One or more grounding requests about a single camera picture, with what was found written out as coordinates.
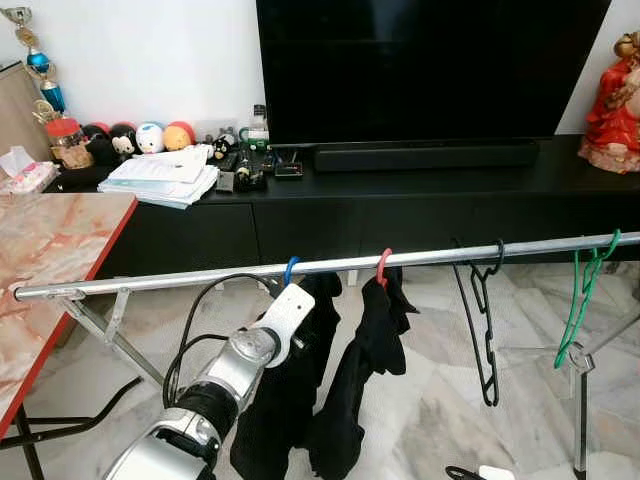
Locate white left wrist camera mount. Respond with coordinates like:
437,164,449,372
262,284,317,368

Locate plain black shirt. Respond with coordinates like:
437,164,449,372
229,272,344,480

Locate clear jar with red lid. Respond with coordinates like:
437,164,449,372
45,117,94,171

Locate pink tissue pack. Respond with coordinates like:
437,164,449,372
0,145,61,196

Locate red laughing buddha statue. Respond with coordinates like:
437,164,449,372
577,32,640,175

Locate black and red plush toy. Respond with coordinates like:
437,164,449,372
80,122,116,166

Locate black plastic hanger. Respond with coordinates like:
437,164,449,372
450,237,507,409

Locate white and blue plush toy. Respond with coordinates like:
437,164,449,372
135,122,166,155

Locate black television console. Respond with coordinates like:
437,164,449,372
45,133,640,283

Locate black flat television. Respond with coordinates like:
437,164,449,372
255,0,613,147

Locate small black figurine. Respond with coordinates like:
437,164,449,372
212,130,241,161

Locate black soundbar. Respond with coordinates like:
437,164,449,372
313,140,542,174

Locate green plastic hanger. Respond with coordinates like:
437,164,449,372
554,229,623,370

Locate black and white plush toy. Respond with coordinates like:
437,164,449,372
107,122,139,161

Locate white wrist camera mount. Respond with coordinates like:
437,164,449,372
262,284,317,368
477,464,517,480

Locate clear plastic bottle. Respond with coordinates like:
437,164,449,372
246,103,272,153

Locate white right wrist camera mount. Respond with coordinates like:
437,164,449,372
477,464,517,480

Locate white paper stack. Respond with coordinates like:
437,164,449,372
98,144,222,210

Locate orange plush toy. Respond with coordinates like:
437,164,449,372
162,120,197,153

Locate black shirt with green logo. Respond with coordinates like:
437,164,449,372
305,266,420,480

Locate small black electronic box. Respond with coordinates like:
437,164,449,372
272,148,305,180

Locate red plastic hanger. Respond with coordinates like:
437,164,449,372
375,247,395,289

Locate marble folding table red edge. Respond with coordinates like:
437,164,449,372
0,192,144,480

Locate light wooden cabinet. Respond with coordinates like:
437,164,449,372
0,60,53,166

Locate gold and blue trophy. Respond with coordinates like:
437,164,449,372
0,5,69,126

